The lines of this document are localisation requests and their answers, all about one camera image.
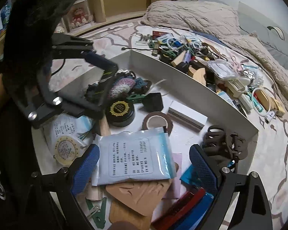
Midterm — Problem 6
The brown tape roll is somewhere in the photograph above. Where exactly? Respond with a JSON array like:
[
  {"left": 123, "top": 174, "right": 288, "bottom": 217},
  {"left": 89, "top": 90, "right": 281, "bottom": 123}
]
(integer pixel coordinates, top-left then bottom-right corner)
[{"left": 142, "top": 112, "right": 173, "bottom": 135}]

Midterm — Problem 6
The black cube box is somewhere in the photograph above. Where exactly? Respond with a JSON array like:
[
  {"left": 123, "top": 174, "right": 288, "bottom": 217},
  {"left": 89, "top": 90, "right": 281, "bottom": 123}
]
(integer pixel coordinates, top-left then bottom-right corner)
[{"left": 142, "top": 92, "right": 163, "bottom": 112}]

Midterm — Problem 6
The person in black shirt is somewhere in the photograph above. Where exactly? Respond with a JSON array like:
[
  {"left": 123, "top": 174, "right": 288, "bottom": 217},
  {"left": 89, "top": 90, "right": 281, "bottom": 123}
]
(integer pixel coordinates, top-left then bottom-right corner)
[{"left": 0, "top": 0, "right": 75, "bottom": 229}]

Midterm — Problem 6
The grey pillow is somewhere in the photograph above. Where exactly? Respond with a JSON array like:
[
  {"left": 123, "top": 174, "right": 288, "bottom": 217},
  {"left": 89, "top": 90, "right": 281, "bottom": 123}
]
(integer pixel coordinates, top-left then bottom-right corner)
[{"left": 238, "top": 2, "right": 288, "bottom": 70}]

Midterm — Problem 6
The wooden leaf-shaped piece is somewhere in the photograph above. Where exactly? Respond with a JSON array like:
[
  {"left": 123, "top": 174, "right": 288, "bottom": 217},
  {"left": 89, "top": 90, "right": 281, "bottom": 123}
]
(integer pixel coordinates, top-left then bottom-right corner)
[{"left": 187, "top": 65, "right": 206, "bottom": 86}]

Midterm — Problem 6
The cream plastic holder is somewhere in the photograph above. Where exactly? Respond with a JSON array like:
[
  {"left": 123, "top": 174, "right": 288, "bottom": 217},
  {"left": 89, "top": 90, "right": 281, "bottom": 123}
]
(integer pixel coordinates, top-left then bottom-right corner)
[{"left": 225, "top": 80, "right": 248, "bottom": 98}]

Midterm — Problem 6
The white blue sachet packet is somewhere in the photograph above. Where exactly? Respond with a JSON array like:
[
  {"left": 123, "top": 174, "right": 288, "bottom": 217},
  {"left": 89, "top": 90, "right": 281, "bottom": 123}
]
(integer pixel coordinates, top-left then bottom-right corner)
[{"left": 91, "top": 127, "right": 176, "bottom": 186}]

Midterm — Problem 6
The crocheted purple yarn piece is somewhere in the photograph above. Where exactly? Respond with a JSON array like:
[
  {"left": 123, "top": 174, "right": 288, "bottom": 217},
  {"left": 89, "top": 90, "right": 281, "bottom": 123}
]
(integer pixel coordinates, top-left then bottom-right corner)
[{"left": 86, "top": 70, "right": 152, "bottom": 101}]

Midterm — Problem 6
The red flat case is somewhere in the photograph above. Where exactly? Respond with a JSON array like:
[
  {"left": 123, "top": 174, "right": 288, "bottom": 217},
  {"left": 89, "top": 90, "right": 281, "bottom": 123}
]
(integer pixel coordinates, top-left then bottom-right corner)
[{"left": 151, "top": 188, "right": 206, "bottom": 230}]

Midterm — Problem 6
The beige fluffy blanket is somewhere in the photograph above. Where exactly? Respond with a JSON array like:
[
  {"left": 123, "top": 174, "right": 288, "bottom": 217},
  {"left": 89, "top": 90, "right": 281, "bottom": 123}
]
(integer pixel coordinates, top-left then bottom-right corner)
[{"left": 142, "top": 1, "right": 288, "bottom": 111}]

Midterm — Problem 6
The yellow cardboard pack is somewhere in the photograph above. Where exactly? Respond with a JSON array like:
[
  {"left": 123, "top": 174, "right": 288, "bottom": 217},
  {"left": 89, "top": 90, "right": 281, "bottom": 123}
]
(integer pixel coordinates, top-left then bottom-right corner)
[{"left": 271, "top": 98, "right": 286, "bottom": 117}]

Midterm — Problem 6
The round cream badge packet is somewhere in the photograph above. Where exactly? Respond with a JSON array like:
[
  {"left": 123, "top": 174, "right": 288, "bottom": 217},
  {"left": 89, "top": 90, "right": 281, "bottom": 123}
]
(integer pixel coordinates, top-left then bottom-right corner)
[{"left": 54, "top": 136, "right": 87, "bottom": 167}]

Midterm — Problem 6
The teal lighter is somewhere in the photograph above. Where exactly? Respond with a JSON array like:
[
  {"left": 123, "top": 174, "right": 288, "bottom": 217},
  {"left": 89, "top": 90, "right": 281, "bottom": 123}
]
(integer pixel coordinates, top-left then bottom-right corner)
[{"left": 252, "top": 96, "right": 263, "bottom": 113}]

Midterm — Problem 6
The round black gold tin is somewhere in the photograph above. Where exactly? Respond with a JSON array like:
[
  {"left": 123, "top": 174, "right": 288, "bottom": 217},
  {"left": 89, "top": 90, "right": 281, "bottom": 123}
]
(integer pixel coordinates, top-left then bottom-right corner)
[{"left": 105, "top": 99, "right": 135, "bottom": 127}]

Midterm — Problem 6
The silver foil packet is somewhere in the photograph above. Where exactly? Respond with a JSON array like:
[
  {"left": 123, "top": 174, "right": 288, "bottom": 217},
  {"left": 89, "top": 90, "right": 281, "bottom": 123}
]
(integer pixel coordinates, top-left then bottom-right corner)
[{"left": 240, "top": 70, "right": 255, "bottom": 80}]

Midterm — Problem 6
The wooden bed-side shelf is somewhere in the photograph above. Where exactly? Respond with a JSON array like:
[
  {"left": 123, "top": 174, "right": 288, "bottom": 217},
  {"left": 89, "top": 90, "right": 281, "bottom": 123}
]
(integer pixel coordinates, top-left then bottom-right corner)
[{"left": 0, "top": 0, "right": 177, "bottom": 59}]

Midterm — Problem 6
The tan leather cutout piece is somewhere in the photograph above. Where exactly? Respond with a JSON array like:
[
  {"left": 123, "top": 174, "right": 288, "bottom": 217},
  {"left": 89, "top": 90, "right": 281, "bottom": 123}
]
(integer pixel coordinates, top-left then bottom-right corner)
[{"left": 105, "top": 179, "right": 172, "bottom": 216}]

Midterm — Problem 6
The white cardboard shoe box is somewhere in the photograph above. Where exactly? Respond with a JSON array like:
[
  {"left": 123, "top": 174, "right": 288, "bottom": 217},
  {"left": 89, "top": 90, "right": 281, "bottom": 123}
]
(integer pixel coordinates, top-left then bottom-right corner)
[{"left": 31, "top": 49, "right": 260, "bottom": 230}]

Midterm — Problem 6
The oval wooden box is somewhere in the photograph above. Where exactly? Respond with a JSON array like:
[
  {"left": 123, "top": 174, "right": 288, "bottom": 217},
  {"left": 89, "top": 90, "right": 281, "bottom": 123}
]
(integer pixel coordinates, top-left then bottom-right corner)
[{"left": 254, "top": 89, "right": 272, "bottom": 111}]

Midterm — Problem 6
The clear plastic container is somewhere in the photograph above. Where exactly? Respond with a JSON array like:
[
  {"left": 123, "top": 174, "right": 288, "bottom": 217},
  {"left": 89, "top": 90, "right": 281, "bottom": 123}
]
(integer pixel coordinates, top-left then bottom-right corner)
[{"left": 206, "top": 59, "right": 239, "bottom": 81}]

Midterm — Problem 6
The white ribbed rectangular box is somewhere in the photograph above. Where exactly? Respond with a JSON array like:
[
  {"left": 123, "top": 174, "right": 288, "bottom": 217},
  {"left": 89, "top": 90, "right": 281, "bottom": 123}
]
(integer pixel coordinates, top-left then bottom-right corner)
[{"left": 167, "top": 101, "right": 208, "bottom": 131}]

